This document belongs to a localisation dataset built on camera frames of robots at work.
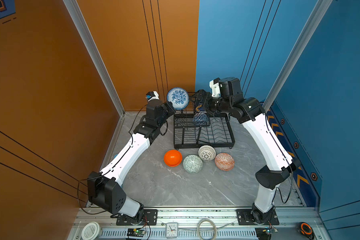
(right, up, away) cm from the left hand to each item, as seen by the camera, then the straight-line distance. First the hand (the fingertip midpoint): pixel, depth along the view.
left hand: (174, 100), depth 75 cm
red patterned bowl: (+30, -35, +16) cm, 49 cm away
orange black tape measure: (+61, -61, -7) cm, 87 cm away
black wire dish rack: (+29, -18, +31) cm, 46 cm away
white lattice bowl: (+20, -30, +19) cm, 41 cm away
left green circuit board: (-18, -64, -5) cm, 66 cm away
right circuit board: (+45, -62, -6) cm, 77 cm away
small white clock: (-1, -61, -7) cm, 62 cm away
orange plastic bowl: (-2, -33, +15) cm, 36 cm away
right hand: (+9, -2, -8) cm, 13 cm away
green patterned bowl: (+10, -37, +16) cm, 41 cm away
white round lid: (-36, -59, -10) cm, 70 cm away
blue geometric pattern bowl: (+18, -7, +37) cm, 42 cm away
